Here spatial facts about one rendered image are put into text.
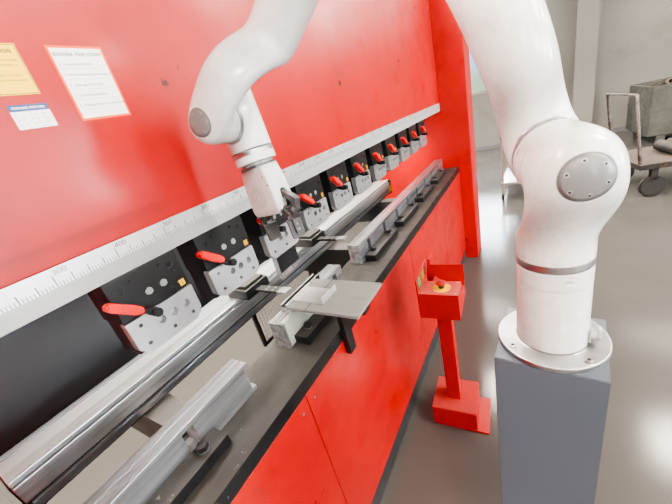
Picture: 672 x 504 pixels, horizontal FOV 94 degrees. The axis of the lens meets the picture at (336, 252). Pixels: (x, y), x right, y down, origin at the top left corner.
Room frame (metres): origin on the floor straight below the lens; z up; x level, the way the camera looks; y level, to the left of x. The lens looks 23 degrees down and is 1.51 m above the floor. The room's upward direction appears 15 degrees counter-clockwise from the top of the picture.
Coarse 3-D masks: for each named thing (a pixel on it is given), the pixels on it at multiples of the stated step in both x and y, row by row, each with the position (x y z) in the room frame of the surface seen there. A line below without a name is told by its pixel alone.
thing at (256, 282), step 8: (248, 280) 1.08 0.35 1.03; (256, 280) 1.08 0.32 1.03; (264, 280) 1.10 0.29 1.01; (240, 288) 1.05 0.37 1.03; (248, 288) 1.04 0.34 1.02; (256, 288) 1.06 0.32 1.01; (264, 288) 1.04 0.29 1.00; (272, 288) 1.03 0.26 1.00; (280, 288) 1.01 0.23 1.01; (288, 288) 0.99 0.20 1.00; (232, 296) 1.07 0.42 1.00; (240, 296) 1.04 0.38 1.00; (248, 296) 1.02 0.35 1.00
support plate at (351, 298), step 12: (336, 288) 0.91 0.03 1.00; (348, 288) 0.89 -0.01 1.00; (360, 288) 0.87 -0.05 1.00; (372, 288) 0.85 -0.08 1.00; (336, 300) 0.84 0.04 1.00; (348, 300) 0.82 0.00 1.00; (360, 300) 0.81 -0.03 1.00; (312, 312) 0.82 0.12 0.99; (324, 312) 0.79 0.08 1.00; (336, 312) 0.78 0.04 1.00; (348, 312) 0.76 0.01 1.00; (360, 312) 0.75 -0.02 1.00
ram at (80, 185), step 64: (0, 0) 0.60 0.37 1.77; (64, 0) 0.67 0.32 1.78; (128, 0) 0.76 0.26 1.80; (192, 0) 0.89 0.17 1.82; (320, 0) 1.38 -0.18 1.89; (384, 0) 1.93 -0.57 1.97; (128, 64) 0.72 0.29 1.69; (192, 64) 0.84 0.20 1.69; (320, 64) 1.30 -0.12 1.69; (384, 64) 1.81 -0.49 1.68; (0, 128) 0.53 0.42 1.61; (64, 128) 0.59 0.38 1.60; (128, 128) 0.68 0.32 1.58; (320, 128) 1.21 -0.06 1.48; (0, 192) 0.50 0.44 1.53; (64, 192) 0.55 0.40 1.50; (128, 192) 0.63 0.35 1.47; (192, 192) 0.73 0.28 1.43; (0, 256) 0.46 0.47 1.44; (64, 256) 0.52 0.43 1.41; (128, 256) 0.59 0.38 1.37; (0, 320) 0.43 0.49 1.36
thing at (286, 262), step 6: (294, 246) 1.00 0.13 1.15; (288, 252) 0.97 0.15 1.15; (294, 252) 0.99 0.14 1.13; (276, 258) 0.92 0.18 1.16; (282, 258) 0.94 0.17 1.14; (288, 258) 0.96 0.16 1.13; (294, 258) 0.98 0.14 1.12; (276, 264) 0.92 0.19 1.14; (282, 264) 0.93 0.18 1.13; (288, 264) 0.95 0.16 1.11; (294, 264) 0.99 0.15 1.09; (276, 270) 0.93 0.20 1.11; (282, 270) 0.92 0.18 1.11; (288, 270) 0.96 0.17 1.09; (282, 276) 0.93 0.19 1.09
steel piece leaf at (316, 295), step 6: (312, 288) 0.95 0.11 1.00; (318, 288) 0.94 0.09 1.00; (324, 288) 0.93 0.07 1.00; (330, 288) 0.88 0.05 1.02; (306, 294) 0.92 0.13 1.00; (312, 294) 0.91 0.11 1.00; (318, 294) 0.90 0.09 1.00; (324, 294) 0.89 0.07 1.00; (330, 294) 0.88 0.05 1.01; (300, 300) 0.89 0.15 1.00; (306, 300) 0.88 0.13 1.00; (312, 300) 0.87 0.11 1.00; (318, 300) 0.87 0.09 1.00; (324, 300) 0.85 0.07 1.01
